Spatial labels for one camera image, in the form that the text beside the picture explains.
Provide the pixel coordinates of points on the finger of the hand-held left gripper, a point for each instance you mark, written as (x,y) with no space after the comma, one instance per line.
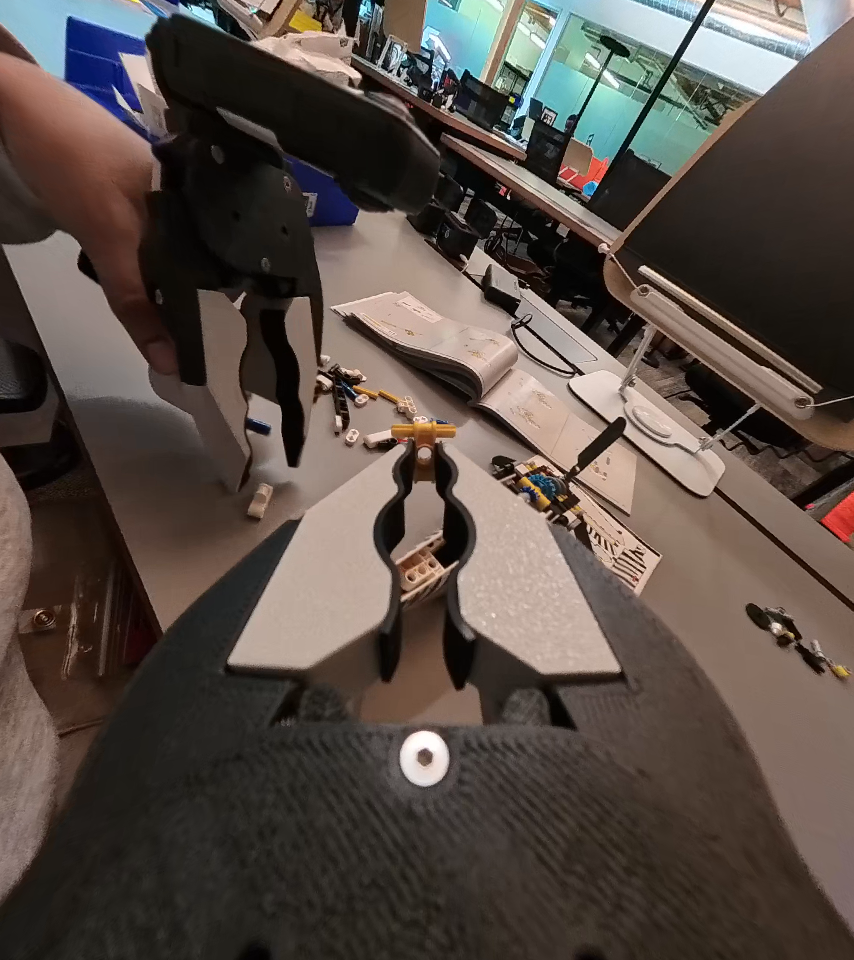
(292,375)
(209,405)

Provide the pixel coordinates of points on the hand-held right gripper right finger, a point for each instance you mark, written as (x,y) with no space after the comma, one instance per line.
(532,607)

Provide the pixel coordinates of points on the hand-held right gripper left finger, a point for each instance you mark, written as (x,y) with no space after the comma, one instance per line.
(314,600)

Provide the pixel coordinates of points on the white lego connector piece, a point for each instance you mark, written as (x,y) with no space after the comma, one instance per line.
(260,501)

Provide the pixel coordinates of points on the yellow lego connector piece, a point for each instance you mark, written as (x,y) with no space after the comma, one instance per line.
(423,431)

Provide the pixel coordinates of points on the blue lego pin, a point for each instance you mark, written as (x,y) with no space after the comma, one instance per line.
(255,426)

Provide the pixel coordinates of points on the pile of loose lego pieces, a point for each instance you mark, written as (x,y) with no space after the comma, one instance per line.
(344,397)

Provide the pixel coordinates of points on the lego sticker sheet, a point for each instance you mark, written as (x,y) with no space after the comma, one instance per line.
(622,555)

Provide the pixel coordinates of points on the zebra striped lego plane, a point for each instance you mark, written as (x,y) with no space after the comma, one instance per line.
(419,570)

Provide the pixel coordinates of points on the open lego instruction booklet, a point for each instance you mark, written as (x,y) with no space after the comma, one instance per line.
(434,345)

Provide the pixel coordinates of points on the small lego parts cluster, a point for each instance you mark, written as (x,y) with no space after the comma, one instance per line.
(779,622)

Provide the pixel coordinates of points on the person's left hand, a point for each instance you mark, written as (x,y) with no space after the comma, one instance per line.
(81,180)

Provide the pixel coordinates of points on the blue plastic bin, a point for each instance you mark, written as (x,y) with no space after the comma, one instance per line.
(337,202)

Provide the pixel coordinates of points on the black charger box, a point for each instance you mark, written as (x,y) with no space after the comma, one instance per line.
(427,217)
(457,236)

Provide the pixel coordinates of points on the white tablet stand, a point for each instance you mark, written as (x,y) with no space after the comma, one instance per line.
(652,427)

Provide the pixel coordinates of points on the black power adapter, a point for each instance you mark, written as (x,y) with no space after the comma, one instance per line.
(502,289)

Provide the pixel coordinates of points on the wooden edged desk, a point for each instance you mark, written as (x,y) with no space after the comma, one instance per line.
(532,187)
(434,105)

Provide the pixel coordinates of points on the black floor lamp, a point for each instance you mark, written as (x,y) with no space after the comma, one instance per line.
(613,46)
(671,75)

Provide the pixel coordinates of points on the black screen on plywood board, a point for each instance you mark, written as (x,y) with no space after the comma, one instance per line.
(787,210)

